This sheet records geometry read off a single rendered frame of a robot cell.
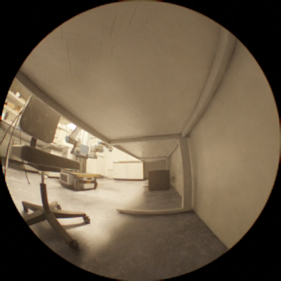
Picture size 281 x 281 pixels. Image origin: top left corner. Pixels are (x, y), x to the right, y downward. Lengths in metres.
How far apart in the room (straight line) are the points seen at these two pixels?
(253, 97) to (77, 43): 0.53
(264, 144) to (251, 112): 0.11
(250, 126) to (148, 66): 0.38
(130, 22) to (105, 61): 0.14
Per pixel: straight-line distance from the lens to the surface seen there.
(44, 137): 0.89
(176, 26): 0.31
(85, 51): 0.33
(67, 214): 0.72
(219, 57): 0.36
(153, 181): 1.84
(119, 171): 3.56
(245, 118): 0.38
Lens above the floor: 0.44
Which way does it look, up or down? 19 degrees up
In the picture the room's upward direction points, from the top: 2 degrees counter-clockwise
